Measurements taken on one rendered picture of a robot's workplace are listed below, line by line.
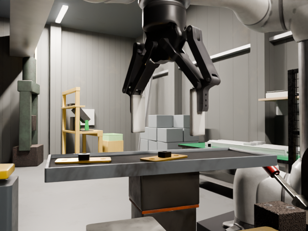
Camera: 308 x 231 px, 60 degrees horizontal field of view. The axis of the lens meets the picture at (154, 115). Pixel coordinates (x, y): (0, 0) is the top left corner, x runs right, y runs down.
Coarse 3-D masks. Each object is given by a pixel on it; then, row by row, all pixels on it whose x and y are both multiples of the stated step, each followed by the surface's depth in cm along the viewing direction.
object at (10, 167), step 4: (0, 164) 40; (4, 164) 40; (8, 164) 40; (12, 164) 40; (0, 168) 36; (4, 168) 36; (8, 168) 36; (12, 168) 38; (0, 172) 35; (4, 172) 35; (8, 172) 35; (12, 172) 39; (0, 176) 35; (4, 176) 35; (8, 176) 35
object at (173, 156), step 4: (160, 152) 45; (164, 152) 44; (168, 152) 45; (156, 156) 46; (160, 156) 45; (164, 156) 44; (168, 156) 45; (172, 156) 46; (176, 156) 46; (180, 156) 46; (184, 156) 46; (144, 160) 43; (148, 160) 42; (152, 160) 41; (156, 160) 41; (160, 160) 42; (164, 160) 42; (168, 160) 43
